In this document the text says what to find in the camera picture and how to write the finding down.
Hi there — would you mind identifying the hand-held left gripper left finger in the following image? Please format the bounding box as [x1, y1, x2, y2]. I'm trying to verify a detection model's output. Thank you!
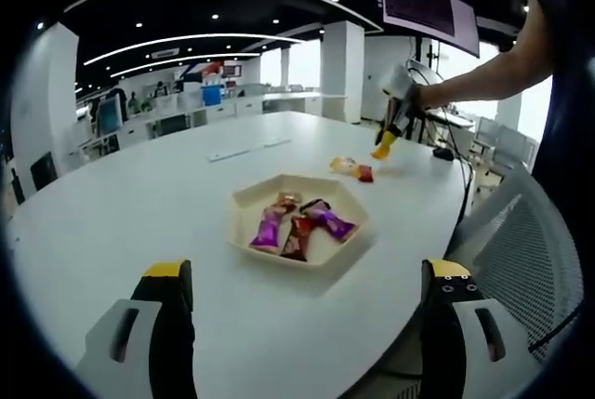
[76, 258, 197, 399]

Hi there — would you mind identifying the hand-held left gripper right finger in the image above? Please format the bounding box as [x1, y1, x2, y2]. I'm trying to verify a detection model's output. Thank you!
[420, 258, 536, 399]

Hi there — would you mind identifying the yellow white food packet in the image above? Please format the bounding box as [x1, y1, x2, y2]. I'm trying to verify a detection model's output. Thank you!
[329, 155, 359, 175]

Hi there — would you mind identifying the black food packet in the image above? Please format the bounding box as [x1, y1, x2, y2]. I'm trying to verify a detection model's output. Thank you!
[298, 198, 331, 214]

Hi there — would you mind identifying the small gold candy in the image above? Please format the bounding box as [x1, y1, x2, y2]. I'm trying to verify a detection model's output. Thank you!
[273, 191, 304, 209]

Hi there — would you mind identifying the large red food packet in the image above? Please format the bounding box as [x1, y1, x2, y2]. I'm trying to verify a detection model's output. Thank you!
[278, 215, 317, 263]

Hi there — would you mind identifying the beige hexagonal container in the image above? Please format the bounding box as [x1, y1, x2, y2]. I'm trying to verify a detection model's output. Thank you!
[226, 173, 371, 271]

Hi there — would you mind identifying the person's right hand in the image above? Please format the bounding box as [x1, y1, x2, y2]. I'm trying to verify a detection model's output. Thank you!
[415, 82, 450, 112]

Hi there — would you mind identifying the white side desk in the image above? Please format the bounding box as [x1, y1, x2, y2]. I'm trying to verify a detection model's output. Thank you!
[427, 108, 478, 130]

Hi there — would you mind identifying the white square column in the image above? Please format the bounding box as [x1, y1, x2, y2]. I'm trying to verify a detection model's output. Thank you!
[320, 20, 366, 124]

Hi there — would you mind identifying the grey office chair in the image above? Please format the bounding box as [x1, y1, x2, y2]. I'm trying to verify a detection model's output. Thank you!
[476, 115, 501, 153]
[496, 122, 538, 167]

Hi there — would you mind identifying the overhead monitor screen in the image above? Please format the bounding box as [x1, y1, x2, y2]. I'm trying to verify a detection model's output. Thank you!
[371, 0, 480, 59]

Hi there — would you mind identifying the white mesh office chair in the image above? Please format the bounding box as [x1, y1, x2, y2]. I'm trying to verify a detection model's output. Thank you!
[453, 168, 585, 366]

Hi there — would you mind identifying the person's dark shirt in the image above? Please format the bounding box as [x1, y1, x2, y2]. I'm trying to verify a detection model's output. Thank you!
[532, 0, 591, 177]

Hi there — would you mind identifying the blue box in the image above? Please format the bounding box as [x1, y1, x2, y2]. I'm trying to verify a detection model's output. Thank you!
[200, 85, 223, 107]

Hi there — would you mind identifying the light blue desk monitor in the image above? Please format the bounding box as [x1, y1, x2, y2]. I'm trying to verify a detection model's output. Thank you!
[97, 97, 123, 136]

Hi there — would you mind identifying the black cable over chair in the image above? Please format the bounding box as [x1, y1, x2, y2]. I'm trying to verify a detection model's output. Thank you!
[527, 308, 582, 353]

